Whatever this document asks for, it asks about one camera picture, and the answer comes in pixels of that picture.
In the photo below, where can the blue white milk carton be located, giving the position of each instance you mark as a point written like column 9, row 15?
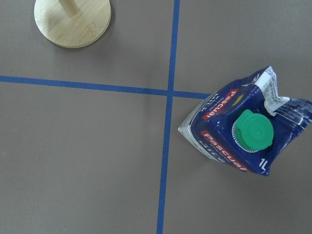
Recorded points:
column 246, row 124

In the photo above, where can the round wooden stand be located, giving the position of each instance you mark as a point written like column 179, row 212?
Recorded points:
column 72, row 23

